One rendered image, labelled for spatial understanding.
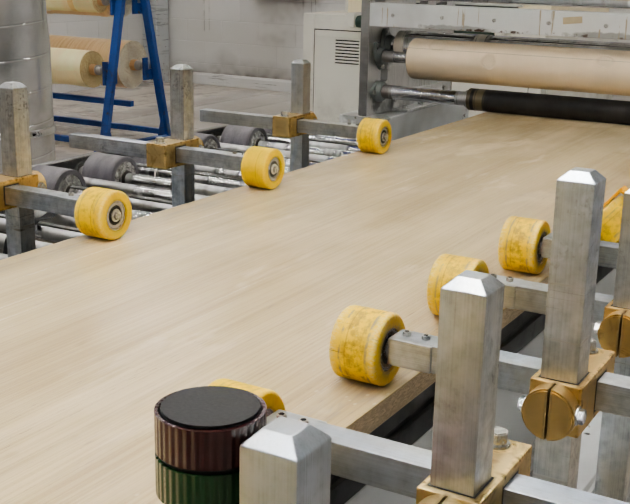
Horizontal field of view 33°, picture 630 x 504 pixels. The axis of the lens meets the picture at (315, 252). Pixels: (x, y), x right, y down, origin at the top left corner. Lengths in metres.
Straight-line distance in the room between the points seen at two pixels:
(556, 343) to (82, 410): 0.47
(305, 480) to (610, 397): 0.55
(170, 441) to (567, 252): 0.51
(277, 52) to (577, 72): 8.06
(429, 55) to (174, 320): 2.05
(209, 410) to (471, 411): 0.26
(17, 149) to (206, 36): 9.66
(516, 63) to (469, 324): 2.45
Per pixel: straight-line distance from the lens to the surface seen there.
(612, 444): 1.31
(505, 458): 0.86
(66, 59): 7.68
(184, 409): 0.57
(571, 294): 0.99
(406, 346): 1.11
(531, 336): 1.61
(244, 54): 11.24
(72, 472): 0.98
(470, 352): 0.75
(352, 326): 1.13
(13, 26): 4.56
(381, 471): 0.88
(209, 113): 2.74
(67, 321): 1.36
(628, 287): 1.24
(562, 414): 1.00
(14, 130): 1.88
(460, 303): 0.75
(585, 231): 0.97
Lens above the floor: 1.35
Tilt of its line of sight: 16 degrees down
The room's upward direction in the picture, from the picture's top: 1 degrees clockwise
